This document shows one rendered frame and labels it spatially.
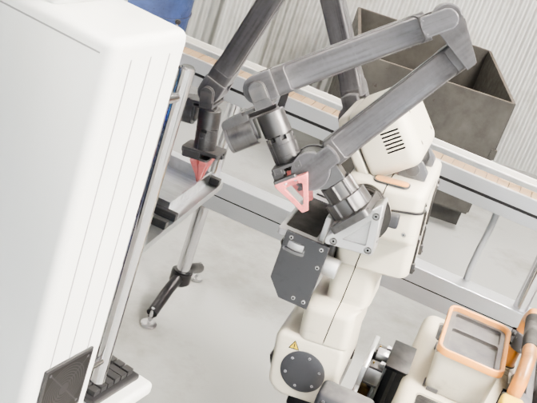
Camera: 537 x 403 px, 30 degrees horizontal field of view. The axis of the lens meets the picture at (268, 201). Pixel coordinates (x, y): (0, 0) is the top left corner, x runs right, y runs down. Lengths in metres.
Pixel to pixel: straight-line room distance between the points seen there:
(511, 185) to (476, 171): 0.12
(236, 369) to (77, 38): 2.33
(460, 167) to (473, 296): 0.44
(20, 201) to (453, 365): 1.10
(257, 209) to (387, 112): 1.61
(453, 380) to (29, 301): 1.05
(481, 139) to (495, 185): 1.88
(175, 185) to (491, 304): 1.30
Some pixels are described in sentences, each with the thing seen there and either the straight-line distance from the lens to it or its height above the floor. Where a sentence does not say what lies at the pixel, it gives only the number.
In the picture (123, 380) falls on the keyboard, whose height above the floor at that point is 0.82.
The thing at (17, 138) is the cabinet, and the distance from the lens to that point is 1.45.
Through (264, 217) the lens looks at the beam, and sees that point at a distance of 3.50.
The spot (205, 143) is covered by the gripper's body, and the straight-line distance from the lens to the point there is 2.52.
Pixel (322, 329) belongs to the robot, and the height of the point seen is 0.85.
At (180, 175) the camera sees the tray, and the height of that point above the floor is 0.88.
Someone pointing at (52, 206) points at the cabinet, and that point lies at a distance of 1.44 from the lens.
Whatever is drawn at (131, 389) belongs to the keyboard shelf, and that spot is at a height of 0.80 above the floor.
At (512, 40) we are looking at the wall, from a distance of 6.41.
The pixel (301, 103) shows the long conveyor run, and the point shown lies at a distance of 3.32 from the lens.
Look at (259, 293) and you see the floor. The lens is 4.04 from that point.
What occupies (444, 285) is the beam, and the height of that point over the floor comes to 0.53.
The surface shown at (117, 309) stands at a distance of 1.71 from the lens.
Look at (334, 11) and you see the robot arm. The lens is 2.34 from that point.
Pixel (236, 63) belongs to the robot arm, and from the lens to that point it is 2.44.
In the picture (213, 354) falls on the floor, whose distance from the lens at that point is 3.58.
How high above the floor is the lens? 1.95
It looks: 24 degrees down
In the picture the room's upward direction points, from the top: 19 degrees clockwise
